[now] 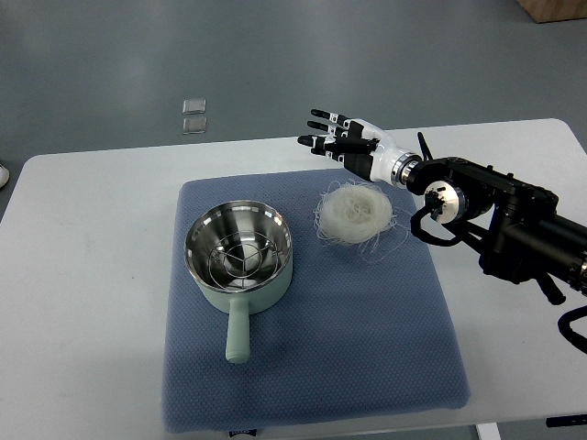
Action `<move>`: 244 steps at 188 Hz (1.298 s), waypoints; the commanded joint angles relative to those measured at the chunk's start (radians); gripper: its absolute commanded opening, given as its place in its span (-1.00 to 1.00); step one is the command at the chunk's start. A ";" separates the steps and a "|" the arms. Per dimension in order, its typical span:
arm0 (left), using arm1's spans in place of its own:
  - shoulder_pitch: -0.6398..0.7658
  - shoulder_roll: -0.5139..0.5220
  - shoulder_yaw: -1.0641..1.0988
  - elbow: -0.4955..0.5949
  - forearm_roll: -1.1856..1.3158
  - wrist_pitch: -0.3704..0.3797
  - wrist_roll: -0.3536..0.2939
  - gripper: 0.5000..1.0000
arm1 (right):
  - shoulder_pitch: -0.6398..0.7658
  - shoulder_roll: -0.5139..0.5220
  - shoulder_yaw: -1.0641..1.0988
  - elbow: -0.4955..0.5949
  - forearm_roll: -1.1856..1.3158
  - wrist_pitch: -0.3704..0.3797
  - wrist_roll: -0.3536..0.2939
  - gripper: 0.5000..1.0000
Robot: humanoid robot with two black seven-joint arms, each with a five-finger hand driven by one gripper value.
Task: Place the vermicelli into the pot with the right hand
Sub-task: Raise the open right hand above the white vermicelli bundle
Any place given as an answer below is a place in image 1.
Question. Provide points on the brown wooden box corner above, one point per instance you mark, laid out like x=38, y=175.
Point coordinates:
x=547, y=11

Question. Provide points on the mint green steel pot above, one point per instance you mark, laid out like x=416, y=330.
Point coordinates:
x=239, y=299

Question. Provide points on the black table control panel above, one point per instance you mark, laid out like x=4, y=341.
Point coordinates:
x=567, y=421

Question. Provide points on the white table leg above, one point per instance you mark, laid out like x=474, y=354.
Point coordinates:
x=488, y=431

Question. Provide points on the white vermicelli nest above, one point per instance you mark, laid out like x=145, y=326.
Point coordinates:
x=361, y=217

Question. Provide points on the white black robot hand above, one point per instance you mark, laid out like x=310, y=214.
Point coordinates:
x=362, y=148

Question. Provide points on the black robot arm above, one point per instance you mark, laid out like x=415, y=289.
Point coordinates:
x=512, y=225

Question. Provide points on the round wire steaming rack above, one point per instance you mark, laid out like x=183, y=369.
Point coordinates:
x=244, y=256

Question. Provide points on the upper clear floor tile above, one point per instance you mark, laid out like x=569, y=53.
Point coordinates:
x=194, y=106

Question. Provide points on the white shoe tip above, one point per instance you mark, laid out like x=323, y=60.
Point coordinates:
x=4, y=175

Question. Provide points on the blue mat label tag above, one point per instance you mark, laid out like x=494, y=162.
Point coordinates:
x=250, y=432

